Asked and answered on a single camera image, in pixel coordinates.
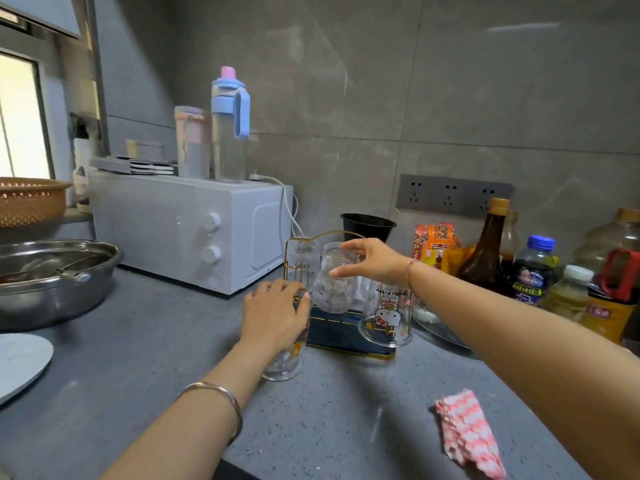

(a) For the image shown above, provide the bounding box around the clear jug blue lid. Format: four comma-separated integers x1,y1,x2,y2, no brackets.
211,66,251,183

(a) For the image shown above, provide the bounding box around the white wall cabinet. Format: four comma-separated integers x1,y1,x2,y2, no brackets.
0,0,81,38

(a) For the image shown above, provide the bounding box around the clear round condiment tray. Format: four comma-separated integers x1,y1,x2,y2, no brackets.
412,299,471,349

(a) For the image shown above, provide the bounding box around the yellow seasoning pouch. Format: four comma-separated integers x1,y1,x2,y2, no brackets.
439,244,476,277

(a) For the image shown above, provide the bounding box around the cartoon cat print glass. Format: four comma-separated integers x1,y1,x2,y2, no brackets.
357,282,413,348

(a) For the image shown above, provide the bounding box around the pink striped cloth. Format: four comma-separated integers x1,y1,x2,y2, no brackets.
433,388,507,480

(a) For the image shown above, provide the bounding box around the white power cable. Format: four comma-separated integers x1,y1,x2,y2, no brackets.
249,173,306,238

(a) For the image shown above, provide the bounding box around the grey wall socket panel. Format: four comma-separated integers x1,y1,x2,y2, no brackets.
396,173,513,219

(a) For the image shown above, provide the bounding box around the window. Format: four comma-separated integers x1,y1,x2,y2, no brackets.
0,49,55,179

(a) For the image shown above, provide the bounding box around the clear container pink lid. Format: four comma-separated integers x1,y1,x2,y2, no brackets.
173,105,212,179

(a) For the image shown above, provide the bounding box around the penguin print glass mug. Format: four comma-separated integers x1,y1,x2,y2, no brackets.
262,294,309,382

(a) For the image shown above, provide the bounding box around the thin string bracelet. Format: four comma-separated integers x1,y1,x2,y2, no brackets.
405,259,423,295

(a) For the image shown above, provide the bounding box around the white round plate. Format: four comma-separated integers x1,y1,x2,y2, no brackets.
0,333,55,405

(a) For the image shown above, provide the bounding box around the stack of flat coasters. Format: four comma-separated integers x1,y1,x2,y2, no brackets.
89,154,176,177

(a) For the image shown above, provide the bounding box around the person's left forearm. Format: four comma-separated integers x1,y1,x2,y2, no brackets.
99,339,271,480

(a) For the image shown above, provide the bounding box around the person's right hand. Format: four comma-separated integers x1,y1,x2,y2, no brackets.
329,238,415,289

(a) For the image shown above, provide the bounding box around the orange seasoning packet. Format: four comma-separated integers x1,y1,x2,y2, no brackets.
411,223,459,268

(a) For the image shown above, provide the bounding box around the steel basin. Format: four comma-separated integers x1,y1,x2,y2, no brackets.
0,239,123,331

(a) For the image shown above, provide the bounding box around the person's right forearm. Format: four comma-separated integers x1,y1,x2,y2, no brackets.
407,262,640,480

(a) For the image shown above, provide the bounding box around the dark bottle blue cap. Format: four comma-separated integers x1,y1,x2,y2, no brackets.
509,235,557,307

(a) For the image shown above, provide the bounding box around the large bottle red handle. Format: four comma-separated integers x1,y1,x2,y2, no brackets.
572,208,640,345

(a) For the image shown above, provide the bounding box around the silver bracelet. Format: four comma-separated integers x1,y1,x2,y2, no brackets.
177,382,245,445

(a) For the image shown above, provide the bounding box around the person's left hand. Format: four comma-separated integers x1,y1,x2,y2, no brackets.
239,279,313,355

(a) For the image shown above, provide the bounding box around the steel utensil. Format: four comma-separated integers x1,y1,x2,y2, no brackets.
0,253,101,285

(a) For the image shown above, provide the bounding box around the black plastic bowl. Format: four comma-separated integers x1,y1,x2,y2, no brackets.
339,213,397,243

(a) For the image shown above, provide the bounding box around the white microwave oven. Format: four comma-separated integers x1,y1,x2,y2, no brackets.
87,169,295,295

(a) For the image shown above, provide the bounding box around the brown woven basket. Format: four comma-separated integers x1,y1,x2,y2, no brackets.
0,177,71,228

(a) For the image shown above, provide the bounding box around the short textured glass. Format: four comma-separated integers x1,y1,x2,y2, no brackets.
309,242,362,315

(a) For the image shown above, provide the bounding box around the yellow liquid bottle white cap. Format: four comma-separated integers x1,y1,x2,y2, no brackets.
539,264,595,323

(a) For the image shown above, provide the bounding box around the clear bottle brown cap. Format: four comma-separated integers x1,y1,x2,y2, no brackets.
499,209,522,268

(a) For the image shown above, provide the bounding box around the gold wire cup rack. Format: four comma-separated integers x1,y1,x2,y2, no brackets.
283,230,401,361

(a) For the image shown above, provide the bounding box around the dark brown glass bottle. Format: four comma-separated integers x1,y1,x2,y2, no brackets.
455,197,512,295

